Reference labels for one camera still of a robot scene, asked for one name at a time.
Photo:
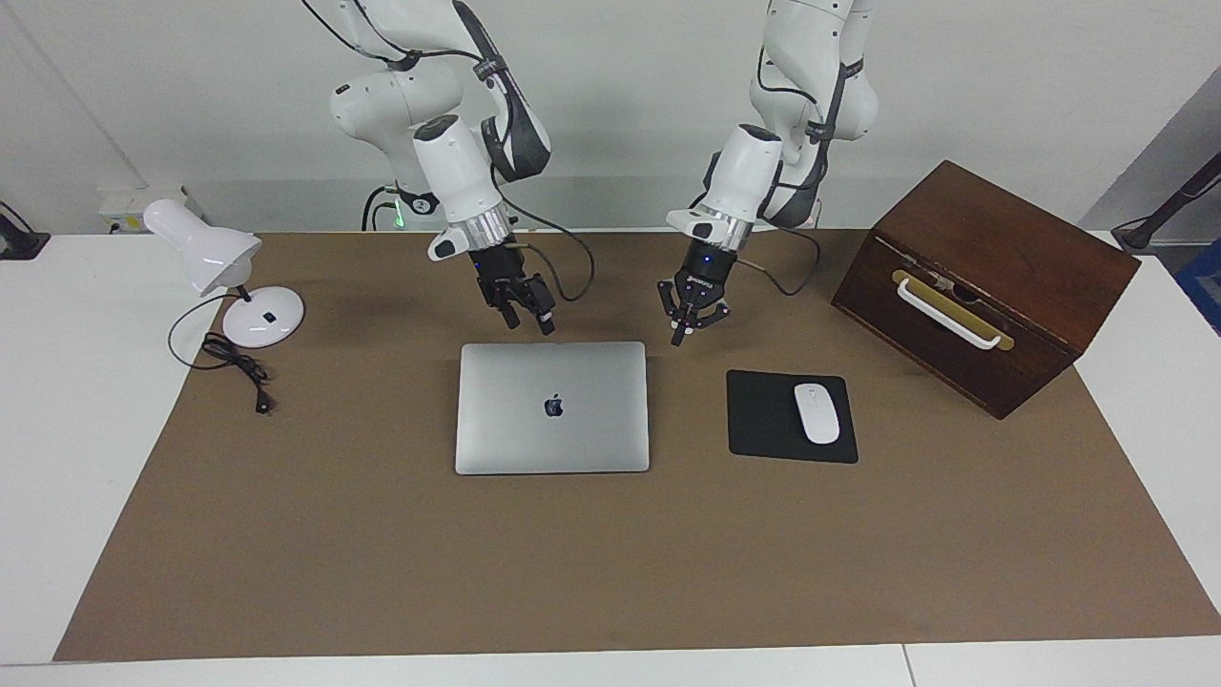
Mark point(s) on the silver grey laptop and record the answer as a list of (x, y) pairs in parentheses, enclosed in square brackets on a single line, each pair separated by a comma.
[(551, 410)]

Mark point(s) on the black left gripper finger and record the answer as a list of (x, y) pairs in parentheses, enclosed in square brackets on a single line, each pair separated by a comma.
[(678, 329), (713, 318)]

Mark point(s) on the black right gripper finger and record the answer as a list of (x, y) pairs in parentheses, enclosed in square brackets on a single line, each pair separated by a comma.
[(509, 315), (544, 305)]

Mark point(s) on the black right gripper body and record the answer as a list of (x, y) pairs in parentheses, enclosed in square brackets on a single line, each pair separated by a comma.
[(504, 277)]

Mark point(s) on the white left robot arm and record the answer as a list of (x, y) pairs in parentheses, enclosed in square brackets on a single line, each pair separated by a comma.
[(749, 172)]

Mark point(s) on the brown table mat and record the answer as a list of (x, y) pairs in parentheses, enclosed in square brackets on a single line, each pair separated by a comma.
[(382, 553)]

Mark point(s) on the white power strip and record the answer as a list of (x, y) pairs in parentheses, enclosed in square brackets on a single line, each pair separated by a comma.
[(124, 205)]

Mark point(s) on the black clamp mount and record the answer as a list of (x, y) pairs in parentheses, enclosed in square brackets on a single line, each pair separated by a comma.
[(19, 243)]

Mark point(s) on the dark brown wooden box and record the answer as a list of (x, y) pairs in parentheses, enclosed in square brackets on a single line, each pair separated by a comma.
[(1030, 248)]

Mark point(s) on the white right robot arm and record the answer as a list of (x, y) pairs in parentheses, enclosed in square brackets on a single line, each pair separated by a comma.
[(453, 172)]

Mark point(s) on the white desk lamp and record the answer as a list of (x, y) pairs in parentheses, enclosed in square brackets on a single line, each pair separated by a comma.
[(205, 248)]

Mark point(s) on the white computer mouse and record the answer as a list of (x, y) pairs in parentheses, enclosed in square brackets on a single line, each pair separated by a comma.
[(817, 415)]

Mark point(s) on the blue object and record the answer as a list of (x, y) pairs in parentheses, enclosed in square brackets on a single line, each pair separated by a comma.
[(1204, 286)]

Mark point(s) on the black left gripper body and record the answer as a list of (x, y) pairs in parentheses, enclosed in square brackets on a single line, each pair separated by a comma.
[(703, 281)]

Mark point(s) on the black stand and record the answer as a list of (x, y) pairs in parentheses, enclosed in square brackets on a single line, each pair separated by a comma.
[(1159, 224)]

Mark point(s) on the black mouse pad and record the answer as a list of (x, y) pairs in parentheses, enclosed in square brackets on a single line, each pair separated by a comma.
[(763, 420)]

